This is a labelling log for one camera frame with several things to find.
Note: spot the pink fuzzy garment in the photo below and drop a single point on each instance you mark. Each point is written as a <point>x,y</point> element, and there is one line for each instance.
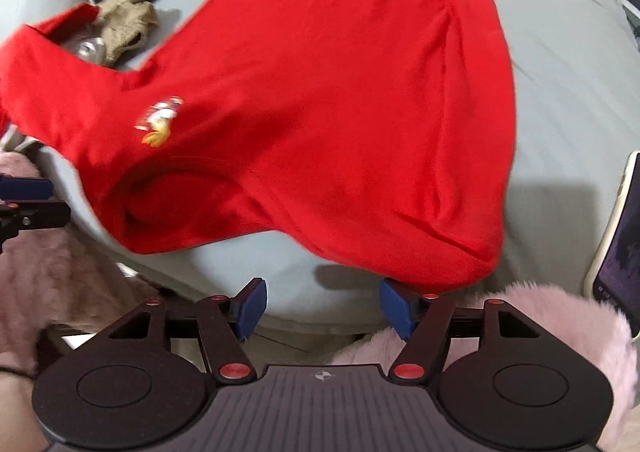
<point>50,277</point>

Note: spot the grey sofa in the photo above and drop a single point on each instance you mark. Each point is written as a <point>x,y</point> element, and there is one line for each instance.
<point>576,72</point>

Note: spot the tan khaki garment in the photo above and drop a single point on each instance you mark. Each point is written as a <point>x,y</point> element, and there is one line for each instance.
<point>125,26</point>

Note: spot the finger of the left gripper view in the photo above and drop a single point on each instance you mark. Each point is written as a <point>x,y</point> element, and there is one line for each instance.
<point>29,204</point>

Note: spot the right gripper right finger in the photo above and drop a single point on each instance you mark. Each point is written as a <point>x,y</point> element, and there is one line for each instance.
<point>422,323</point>

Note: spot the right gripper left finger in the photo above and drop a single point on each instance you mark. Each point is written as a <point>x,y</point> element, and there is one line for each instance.
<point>224,323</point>

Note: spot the red t-shirt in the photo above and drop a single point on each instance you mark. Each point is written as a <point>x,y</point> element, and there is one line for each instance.
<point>378,134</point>

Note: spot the smartphone in beige case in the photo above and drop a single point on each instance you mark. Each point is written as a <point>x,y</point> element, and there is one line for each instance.
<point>613,275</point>

